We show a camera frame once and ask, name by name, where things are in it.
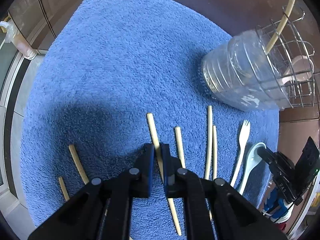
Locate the bamboo chopstick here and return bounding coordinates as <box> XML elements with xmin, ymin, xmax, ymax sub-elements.
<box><xmin>68</xmin><ymin>145</ymin><xmax>89</xmax><ymax>185</ymax></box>
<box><xmin>204</xmin><ymin>105</ymin><xmax>213</xmax><ymax>180</ymax></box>
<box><xmin>146</xmin><ymin>113</ymin><xmax>182</xmax><ymax>236</ymax></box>
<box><xmin>58</xmin><ymin>176</ymin><xmax>70</xmax><ymax>201</ymax></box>
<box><xmin>175</xmin><ymin>126</ymin><xmax>185</xmax><ymax>168</ymax></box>
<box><xmin>213</xmin><ymin>125</ymin><xmax>217</xmax><ymax>180</ymax></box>
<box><xmin>265</xmin><ymin>0</ymin><xmax>296</xmax><ymax>55</ymax></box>

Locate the right hand blue glove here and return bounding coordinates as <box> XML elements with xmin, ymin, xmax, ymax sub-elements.
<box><xmin>262</xmin><ymin>187</ymin><xmax>293</xmax><ymax>223</ymax></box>

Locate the white ceramic spoon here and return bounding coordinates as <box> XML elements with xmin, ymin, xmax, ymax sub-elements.
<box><xmin>238</xmin><ymin>142</ymin><xmax>266</xmax><ymax>194</ymax></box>

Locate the white plastic fork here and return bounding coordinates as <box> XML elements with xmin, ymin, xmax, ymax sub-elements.
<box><xmin>231</xmin><ymin>120</ymin><xmax>251</xmax><ymax>187</ymax></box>

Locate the blue towel mat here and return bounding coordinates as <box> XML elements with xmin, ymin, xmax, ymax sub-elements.
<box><xmin>20</xmin><ymin>0</ymin><xmax>279</xmax><ymax>226</ymax></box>

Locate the clear plastic utensil holder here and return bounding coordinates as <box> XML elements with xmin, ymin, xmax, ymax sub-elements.
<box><xmin>201</xmin><ymin>8</ymin><xmax>316</xmax><ymax>112</ymax></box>

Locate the yellow bag on floor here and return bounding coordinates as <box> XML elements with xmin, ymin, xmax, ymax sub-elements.
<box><xmin>1</xmin><ymin>15</ymin><xmax>37</xmax><ymax>61</ymax></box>

